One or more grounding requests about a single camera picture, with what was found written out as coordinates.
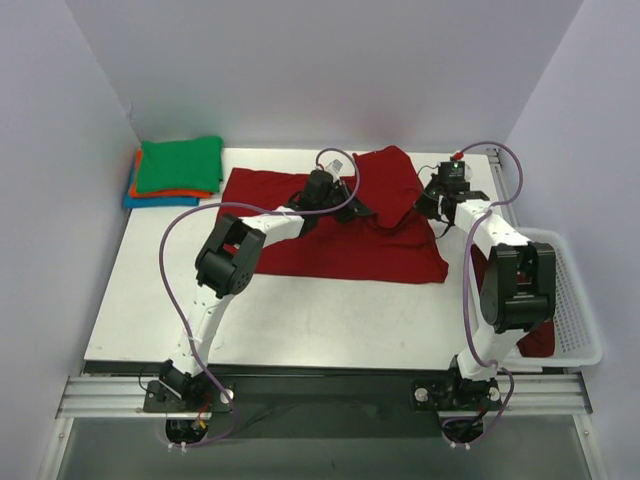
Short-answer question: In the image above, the white plastic laundry basket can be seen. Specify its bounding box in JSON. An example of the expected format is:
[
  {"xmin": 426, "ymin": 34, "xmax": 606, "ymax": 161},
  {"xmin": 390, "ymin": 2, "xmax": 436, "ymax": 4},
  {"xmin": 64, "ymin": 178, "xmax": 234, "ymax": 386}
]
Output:
[{"xmin": 505, "ymin": 227, "xmax": 603, "ymax": 370}]

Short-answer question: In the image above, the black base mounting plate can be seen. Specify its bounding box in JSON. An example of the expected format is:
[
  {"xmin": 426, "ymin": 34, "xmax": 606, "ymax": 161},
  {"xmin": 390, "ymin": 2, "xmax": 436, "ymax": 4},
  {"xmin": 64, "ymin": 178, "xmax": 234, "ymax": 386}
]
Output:
[{"xmin": 142, "ymin": 374, "xmax": 503, "ymax": 446}]

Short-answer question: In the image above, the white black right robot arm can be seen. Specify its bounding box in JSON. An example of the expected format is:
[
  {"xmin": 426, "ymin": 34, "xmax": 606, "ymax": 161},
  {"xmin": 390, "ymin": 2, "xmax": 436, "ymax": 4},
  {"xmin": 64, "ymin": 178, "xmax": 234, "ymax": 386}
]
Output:
[{"xmin": 414, "ymin": 153, "xmax": 556, "ymax": 408}]

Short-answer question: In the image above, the aluminium front frame rail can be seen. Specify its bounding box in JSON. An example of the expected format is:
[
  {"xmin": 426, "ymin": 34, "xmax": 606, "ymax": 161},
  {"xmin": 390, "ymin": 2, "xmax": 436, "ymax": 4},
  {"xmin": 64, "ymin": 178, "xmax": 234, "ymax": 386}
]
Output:
[{"xmin": 57, "ymin": 374, "xmax": 593, "ymax": 419}]

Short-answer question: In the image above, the folded orange t shirt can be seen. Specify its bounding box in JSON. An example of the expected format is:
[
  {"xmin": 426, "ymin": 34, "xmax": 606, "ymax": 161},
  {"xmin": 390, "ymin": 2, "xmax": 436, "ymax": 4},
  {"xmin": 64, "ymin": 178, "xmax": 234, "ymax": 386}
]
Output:
[{"xmin": 128, "ymin": 150, "xmax": 212, "ymax": 199}]

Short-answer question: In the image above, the folded green t shirt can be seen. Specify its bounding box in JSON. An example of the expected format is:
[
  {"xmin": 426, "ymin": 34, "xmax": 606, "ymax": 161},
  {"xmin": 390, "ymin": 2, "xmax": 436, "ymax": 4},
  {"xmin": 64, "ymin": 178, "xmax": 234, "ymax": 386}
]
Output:
[{"xmin": 135, "ymin": 136, "xmax": 224, "ymax": 196}]

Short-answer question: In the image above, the dark red t shirt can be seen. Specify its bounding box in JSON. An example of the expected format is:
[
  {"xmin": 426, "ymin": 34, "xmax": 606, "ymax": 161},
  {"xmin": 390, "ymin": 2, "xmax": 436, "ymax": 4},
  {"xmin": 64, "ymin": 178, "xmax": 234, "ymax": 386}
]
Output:
[{"xmin": 471, "ymin": 245, "xmax": 556, "ymax": 358}]

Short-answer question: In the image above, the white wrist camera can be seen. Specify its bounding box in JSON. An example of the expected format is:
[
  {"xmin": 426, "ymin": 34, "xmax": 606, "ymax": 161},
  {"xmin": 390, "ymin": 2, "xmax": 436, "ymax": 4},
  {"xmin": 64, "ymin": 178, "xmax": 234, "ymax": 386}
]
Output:
[
  {"xmin": 450, "ymin": 150, "xmax": 473, "ymax": 181},
  {"xmin": 325, "ymin": 159, "xmax": 343, "ymax": 177}
]

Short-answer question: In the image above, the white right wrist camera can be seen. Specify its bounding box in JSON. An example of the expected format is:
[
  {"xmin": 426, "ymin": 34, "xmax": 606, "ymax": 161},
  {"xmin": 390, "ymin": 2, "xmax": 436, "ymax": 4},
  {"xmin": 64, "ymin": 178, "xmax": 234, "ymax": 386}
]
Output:
[{"xmin": 450, "ymin": 150, "xmax": 473, "ymax": 181}]

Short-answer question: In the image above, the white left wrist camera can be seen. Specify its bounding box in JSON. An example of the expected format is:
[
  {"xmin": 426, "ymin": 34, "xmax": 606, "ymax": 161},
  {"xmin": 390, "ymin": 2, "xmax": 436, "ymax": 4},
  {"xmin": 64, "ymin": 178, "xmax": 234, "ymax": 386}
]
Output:
[{"xmin": 325, "ymin": 159, "xmax": 343, "ymax": 177}]

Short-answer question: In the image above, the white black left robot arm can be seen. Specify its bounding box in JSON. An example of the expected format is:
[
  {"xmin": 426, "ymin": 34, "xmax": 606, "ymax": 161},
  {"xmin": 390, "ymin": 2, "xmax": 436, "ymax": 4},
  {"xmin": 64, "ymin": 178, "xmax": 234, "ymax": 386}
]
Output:
[{"xmin": 159, "ymin": 162, "xmax": 372, "ymax": 412}]

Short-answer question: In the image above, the bright red t shirt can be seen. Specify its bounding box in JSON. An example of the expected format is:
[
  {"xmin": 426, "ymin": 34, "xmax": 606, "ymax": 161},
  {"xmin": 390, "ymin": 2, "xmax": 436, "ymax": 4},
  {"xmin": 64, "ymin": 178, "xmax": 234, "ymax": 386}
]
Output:
[{"xmin": 215, "ymin": 145, "xmax": 450, "ymax": 285}]

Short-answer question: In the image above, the folded blue t shirt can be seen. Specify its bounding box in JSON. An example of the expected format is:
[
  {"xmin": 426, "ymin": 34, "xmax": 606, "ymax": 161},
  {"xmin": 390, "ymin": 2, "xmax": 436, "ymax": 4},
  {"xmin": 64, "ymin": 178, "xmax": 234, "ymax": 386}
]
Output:
[{"xmin": 122, "ymin": 166, "xmax": 199, "ymax": 209}]

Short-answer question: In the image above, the aluminium right side rail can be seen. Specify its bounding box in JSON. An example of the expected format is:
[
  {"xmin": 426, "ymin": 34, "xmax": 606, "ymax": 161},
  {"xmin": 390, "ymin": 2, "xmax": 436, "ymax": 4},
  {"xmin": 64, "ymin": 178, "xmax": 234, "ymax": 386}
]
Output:
[{"xmin": 486, "ymin": 146, "xmax": 520, "ymax": 227}]

